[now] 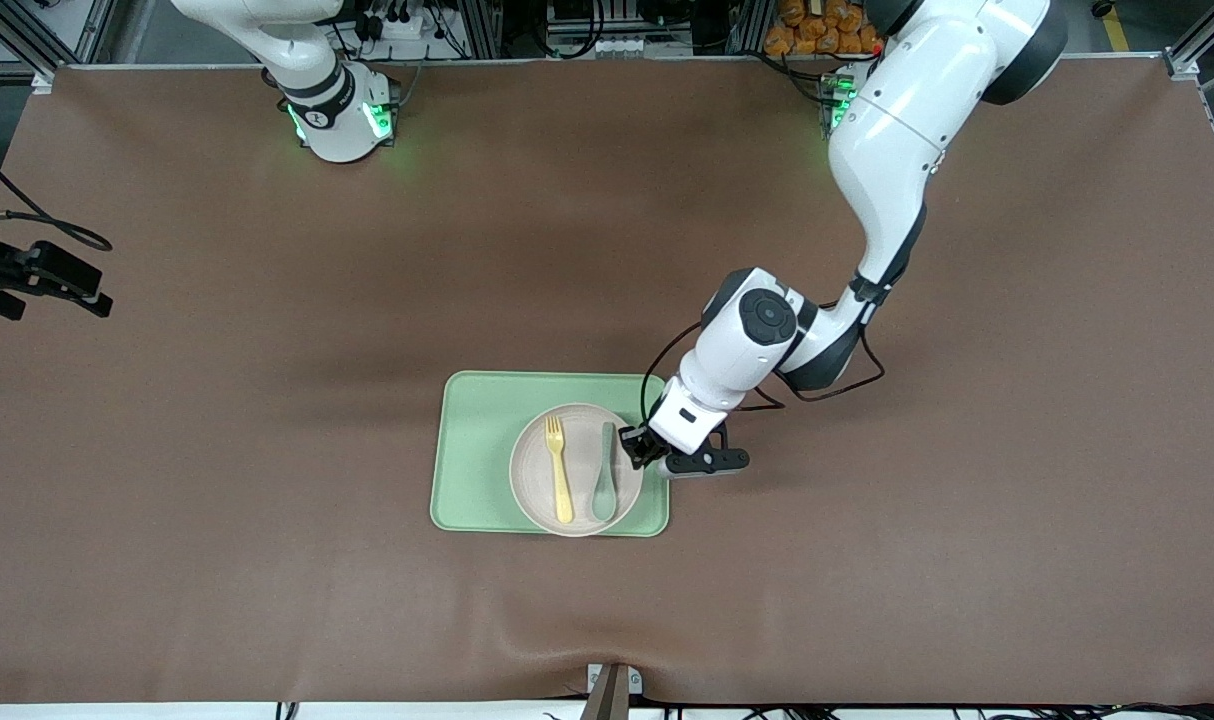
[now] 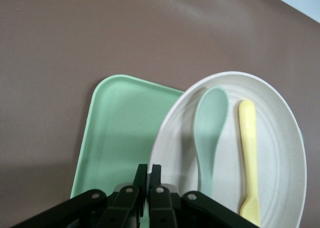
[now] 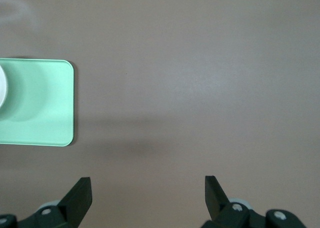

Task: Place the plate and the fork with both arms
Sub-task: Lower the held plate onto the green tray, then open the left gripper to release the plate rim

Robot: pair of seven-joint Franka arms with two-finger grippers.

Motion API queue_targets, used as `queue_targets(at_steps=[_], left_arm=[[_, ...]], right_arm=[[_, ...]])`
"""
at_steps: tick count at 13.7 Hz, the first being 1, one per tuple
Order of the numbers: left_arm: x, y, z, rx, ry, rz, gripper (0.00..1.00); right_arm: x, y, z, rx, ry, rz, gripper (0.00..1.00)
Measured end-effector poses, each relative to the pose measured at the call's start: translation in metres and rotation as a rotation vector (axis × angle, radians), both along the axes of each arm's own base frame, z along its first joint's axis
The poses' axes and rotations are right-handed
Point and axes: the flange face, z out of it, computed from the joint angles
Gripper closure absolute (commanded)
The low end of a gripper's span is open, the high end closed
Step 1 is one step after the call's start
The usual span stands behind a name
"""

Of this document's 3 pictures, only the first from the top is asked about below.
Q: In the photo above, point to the yellow plastic fork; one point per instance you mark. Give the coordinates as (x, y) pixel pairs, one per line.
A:
(560, 480)

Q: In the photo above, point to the round beige plate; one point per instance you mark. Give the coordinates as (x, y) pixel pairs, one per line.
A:
(535, 480)

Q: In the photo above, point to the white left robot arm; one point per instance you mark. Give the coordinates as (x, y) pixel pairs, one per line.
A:
(907, 140)

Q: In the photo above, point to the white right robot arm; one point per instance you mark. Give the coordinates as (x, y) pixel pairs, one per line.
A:
(332, 110)

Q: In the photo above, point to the teal green plastic spoon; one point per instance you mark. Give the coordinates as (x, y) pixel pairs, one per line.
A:
(604, 495)

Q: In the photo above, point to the light green rectangular tray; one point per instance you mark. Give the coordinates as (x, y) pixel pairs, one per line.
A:
(477, 450)

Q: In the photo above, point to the brown table mat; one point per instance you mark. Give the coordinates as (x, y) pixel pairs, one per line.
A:
(607, 250)

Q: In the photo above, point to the silver corner clamp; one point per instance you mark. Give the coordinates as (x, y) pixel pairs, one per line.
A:
(1182, 65)
(43, 80)

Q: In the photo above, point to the white connector block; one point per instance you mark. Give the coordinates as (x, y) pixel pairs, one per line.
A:
(592, 46)

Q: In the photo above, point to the pile of orange bread rolls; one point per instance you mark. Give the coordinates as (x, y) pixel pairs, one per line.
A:
(807, 30)

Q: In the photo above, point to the white power strip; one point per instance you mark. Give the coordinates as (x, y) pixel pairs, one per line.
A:
(397, 25)

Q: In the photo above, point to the grey metal table bracket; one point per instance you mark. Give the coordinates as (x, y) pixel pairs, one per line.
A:
(635, 682)

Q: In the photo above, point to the brown camera post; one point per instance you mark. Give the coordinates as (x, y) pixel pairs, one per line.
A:
(607, 695)

